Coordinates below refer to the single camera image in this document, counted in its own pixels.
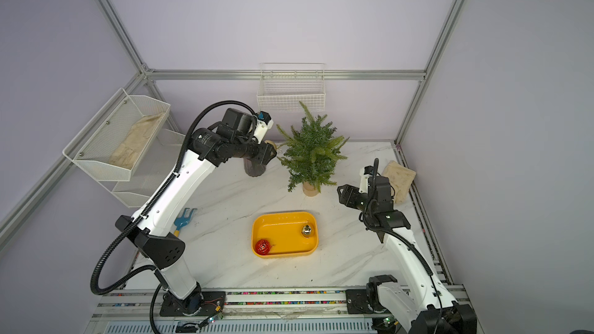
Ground shiny silver-gold ball ornament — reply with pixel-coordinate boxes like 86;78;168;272
302;224;313;238

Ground red glitter ball ornament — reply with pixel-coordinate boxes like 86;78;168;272
254;239;272;256

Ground matte gold ball ornament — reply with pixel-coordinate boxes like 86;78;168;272
265;140;278;151

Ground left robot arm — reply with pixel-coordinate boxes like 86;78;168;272
115;103;276;315

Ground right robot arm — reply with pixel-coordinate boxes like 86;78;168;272
337;174;478;333

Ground small green christmas tree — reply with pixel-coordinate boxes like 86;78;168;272
278;103;349;192

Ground dark glass vase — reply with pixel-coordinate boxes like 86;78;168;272
243;159;266;178

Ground beige glove on table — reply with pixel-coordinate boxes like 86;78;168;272
382;161;416;204

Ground white mesh lower shelf basket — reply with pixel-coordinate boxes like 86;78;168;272
111;128;184;208

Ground white mesh shelf basket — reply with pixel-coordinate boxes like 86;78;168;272
63;89;170;182
111;128;184;208

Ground blue yellow garden fork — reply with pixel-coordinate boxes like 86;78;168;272
174;208;196;237

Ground yellow plastic tray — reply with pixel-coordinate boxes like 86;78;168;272
251;211;320;258

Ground white mesh upper shelf basket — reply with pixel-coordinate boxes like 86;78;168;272
63;89;170;182

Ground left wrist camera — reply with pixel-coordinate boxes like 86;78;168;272
253;111;274;143

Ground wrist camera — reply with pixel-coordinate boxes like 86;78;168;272
253;111;274;143
359;165;377;193

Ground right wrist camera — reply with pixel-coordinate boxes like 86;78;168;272
359;165;377;193

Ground white wire wall basket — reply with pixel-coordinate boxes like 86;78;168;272
257;63;326;112

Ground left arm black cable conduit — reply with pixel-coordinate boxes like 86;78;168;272
89;100;256;334

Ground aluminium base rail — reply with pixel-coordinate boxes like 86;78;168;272
83;285;486;334

